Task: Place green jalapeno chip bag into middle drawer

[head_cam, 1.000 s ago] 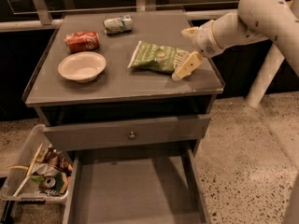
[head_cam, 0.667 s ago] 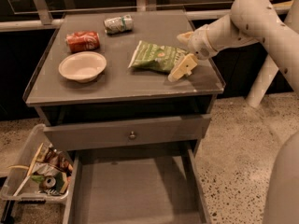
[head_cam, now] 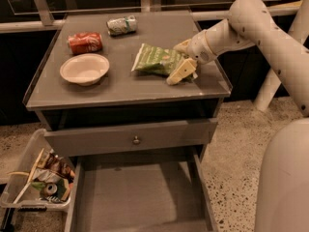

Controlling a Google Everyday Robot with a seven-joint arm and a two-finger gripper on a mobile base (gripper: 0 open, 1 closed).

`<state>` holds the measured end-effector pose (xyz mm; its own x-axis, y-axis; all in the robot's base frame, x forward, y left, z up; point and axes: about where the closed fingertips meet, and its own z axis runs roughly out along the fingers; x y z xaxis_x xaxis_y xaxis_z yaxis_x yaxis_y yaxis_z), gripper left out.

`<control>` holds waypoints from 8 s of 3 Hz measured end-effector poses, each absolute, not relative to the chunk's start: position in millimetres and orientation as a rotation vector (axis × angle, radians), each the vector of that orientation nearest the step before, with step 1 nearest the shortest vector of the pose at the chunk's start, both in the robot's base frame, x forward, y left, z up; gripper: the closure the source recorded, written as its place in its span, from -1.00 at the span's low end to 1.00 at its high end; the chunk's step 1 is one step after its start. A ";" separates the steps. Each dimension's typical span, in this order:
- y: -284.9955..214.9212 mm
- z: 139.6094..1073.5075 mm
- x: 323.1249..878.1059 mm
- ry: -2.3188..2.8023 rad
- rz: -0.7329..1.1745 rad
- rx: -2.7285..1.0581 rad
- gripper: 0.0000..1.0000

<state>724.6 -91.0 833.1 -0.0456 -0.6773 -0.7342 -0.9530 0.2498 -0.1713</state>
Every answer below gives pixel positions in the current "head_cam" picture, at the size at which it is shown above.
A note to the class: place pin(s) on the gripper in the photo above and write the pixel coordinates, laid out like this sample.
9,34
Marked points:
197,49

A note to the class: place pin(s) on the green jalapeno chip bag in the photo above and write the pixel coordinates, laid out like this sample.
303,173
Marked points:
157,60

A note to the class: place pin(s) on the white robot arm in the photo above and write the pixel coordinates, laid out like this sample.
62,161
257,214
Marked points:
283,191

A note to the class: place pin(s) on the grey top drawer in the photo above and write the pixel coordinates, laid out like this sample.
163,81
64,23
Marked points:
115,139

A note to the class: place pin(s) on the grey drawer cabinet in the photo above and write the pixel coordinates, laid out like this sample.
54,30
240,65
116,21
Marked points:
123,97

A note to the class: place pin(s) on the round metal drawer knob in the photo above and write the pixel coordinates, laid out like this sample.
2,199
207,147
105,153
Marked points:
136,140

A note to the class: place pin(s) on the open grey middle drawer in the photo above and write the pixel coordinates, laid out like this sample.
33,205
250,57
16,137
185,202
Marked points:
160,190

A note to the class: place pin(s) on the green and white soda can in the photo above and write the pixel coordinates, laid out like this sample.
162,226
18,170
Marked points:
122,25

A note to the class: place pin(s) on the red soda can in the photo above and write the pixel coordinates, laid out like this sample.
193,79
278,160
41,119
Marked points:
85,42

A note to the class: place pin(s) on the white paper bowl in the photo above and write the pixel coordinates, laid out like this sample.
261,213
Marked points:
85,69

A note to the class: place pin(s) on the white diagonal support pole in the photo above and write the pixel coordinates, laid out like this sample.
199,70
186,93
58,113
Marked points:
289,61

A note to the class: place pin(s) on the brown snack wrapper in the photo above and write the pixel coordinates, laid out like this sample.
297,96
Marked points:
54,164

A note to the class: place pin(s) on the clear plastic bin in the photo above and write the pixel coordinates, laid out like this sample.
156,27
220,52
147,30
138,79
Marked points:
24,189

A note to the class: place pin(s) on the metal guard rail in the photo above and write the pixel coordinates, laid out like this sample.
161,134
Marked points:
42,15

